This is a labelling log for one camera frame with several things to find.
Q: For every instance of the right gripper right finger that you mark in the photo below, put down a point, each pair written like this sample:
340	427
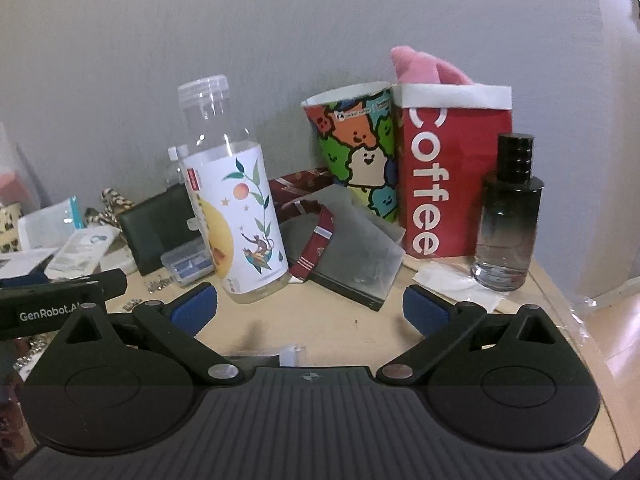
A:
508	381

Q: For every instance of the dark perfume bottle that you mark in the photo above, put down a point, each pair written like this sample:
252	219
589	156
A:
508	223

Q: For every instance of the red coffee paper bag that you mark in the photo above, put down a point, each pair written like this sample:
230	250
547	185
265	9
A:
447	140

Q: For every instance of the blue white mask packet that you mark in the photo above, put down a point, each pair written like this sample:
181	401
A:
50	227

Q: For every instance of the colourful cartoon paper cup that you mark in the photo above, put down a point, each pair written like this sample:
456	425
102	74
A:
355	126

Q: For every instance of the black white patterned mug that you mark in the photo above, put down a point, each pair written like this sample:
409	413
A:
9	238

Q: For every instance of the clear plastic bag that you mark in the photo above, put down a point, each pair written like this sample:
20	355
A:
17	184

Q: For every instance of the white charger block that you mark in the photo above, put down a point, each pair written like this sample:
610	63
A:
119	259

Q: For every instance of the braided rope toy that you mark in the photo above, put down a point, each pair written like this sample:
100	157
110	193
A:
114	204

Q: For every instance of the tea bottle with white label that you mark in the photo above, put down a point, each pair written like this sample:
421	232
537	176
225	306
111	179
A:
225	175

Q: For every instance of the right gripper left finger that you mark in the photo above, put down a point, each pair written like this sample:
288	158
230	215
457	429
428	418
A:
114	382

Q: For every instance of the small clear plastic box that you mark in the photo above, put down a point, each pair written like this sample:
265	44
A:
188	263

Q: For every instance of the pink plush toy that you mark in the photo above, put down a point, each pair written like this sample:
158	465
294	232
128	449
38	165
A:
415	67

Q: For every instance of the black wallet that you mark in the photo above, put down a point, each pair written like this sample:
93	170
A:
158	225

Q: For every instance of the black silver foil package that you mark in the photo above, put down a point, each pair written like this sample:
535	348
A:
290	355

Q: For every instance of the white blue sachet packet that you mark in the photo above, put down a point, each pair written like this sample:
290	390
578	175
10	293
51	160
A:
81	254

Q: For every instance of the small clear water bottle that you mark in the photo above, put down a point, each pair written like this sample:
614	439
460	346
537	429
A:
174	173

